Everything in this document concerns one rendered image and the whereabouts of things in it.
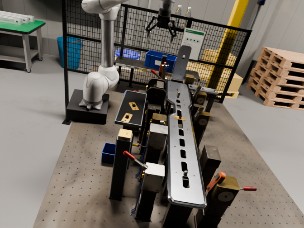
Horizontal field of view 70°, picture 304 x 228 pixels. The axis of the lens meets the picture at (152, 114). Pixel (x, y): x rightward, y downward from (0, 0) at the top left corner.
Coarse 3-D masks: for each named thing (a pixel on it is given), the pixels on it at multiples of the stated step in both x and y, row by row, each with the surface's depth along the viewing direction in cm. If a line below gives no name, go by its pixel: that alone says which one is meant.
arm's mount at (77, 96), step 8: (72, 96) 188; (80, 96) 190; (104, 96) 199; (72, 104) 178; (104, 104) 189; (72, 112) 175; (80, 112) 175; (88, 112) 176; (96, 112) 178; (104, 112) 180; (72, 120) 179; (80, 120) 180; (88, 120) 180; (96, 120) 181; (104, 120) 182
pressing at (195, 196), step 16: (176, 112) 162; (176, 128) 144; (192, 128) 148; (176, 144) 129; (192, 144) 132; (176, 160) 118; (192, 160) 120; (176, 176) 108; (192, 176) 110; (176, 192) 100; (192, 192) 101
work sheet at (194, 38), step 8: (184, 32) 220; (192, 32) 220; (200, 32) 219; (184, 40) 224; (192, 40) 224; (200, 40) 223; (192, 48) 228; (200, 48) 228; (184, 56) 233; (192, 56) 232
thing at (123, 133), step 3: (120, 129) 105; (123, 129) 106; (120, 132) 104; (123, 132) 104; (126, 132) 104; (129, 132) 105; (120, 135) 102; (123, 135) 102; (126, 135) 102; (129, 135) 103; (126, 138) 102; (129, 138) 102
